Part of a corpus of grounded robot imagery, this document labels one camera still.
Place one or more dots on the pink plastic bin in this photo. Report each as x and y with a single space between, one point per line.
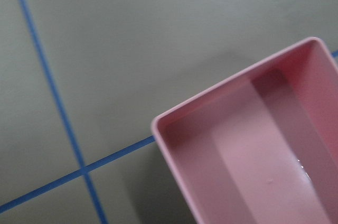
260 146

